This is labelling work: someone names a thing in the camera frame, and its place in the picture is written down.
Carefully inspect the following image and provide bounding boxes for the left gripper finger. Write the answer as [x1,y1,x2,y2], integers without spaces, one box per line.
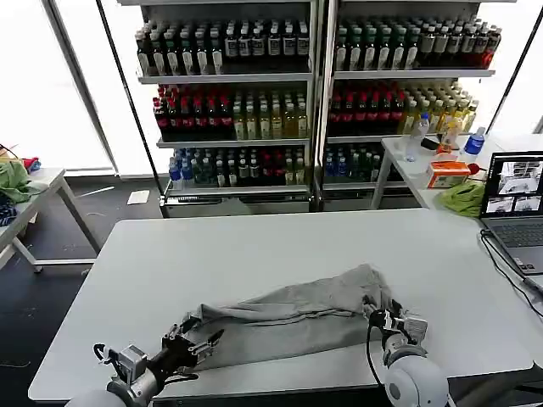
[162,315,204,343]
[188,329,226,357]

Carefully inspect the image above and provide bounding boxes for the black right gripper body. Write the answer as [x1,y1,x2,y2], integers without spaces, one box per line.
[371,308,407,336]

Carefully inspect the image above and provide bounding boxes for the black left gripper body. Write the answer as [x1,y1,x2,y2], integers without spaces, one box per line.
[146,334,201,379]

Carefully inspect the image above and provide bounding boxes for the grey printed t-shirt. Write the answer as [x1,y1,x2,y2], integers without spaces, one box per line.
[182,263,403,372]

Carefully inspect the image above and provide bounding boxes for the light green cloth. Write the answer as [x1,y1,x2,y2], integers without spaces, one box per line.
[438,179,487,219]

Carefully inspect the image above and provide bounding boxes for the white desk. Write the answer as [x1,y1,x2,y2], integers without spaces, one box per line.
[370,133,543,221]

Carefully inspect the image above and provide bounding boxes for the white paper sheet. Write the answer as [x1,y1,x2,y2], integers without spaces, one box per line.
[126,189,152,207]

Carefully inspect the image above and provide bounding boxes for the orange cardboard box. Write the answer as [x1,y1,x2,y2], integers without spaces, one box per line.
[425,159,473,190]

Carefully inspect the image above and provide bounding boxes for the grey open laptop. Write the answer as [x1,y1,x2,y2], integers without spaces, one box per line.
[478,150,543,276]

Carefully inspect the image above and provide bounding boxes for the clear water bottle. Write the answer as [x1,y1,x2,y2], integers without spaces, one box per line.
[404,112,431,164]

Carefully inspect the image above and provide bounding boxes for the yellow orange bottle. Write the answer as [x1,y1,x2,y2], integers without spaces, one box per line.
[436,121,462,155]

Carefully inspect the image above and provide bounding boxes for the blue label water bottle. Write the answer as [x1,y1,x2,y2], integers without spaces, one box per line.
[461,126,489,165]

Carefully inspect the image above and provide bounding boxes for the white side table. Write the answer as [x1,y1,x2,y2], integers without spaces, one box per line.
[0,167,103,275]

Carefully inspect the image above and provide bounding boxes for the blue patterned cloth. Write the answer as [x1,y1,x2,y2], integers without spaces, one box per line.
[0,202,19,227]

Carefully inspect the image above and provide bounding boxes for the metal shelf with bottles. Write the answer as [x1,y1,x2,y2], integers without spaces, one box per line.
[117,0,320,218]
[320,0,504,212]

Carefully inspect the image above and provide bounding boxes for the green crumpled cloth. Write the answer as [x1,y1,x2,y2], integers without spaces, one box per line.
[0,159,48,204]

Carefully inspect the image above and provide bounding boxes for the black slanted pole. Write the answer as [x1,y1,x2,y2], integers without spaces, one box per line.
[485,3,543,133]
[96,0,165,201]

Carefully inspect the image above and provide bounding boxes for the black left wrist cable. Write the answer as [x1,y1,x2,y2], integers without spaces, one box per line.
[163,370,200,386]

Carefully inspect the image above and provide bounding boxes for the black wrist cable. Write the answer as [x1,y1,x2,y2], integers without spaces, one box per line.
[365,309,390,387]
[163,370,200,386]

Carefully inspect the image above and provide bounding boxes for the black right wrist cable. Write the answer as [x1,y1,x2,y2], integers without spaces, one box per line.
[365,309,390,387]

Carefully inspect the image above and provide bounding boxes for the black laptop cable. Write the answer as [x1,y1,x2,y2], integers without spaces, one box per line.
[479,228,543,319]

